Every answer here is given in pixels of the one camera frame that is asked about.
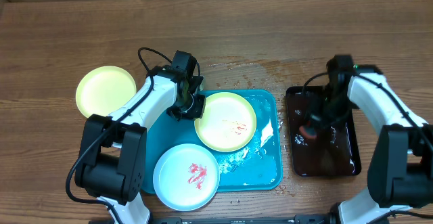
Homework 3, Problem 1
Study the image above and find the black rail at table edge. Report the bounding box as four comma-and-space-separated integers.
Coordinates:
150, 214, 338, 224

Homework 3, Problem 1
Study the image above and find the black water tray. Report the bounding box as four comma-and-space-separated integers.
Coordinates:
286, 86, 362, 177

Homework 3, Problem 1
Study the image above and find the light blue plate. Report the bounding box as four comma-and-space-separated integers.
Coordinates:
153, 143, 220, 211

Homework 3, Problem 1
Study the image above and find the teal plastic tray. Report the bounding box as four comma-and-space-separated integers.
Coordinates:
141, 89, 283, 194

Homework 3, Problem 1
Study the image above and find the orange and black sponge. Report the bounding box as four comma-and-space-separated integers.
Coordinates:
299, 125, 317, 140

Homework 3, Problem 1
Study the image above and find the small yellow plate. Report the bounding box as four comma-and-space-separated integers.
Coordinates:
194, 92, 257, 152

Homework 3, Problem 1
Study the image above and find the yellow plate with red stain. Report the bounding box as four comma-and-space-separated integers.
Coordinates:
75, 66, 137, 118

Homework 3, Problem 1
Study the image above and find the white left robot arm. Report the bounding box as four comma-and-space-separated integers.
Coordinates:
66, 64, 204, 223

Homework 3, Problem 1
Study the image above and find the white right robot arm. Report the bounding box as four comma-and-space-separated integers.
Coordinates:
299, 70, 432, 223

